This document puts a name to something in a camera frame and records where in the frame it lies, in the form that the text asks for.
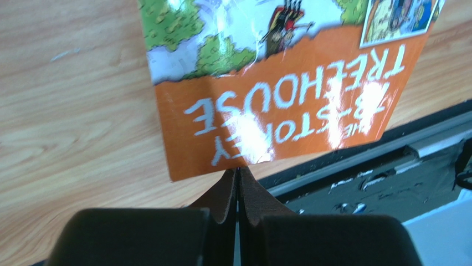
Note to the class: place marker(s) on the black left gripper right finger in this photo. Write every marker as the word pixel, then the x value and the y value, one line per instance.
pixel 272 234

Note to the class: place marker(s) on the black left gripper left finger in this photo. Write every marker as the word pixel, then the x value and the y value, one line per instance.
pixel 201 234

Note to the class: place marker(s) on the orange 78-Storey Treehouse book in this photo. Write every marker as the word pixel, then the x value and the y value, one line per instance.
pixel 245 82

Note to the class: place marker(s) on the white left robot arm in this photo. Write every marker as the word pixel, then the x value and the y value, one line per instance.
pixel 237 213

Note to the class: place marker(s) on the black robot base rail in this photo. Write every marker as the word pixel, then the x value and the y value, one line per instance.
pixel 413 169

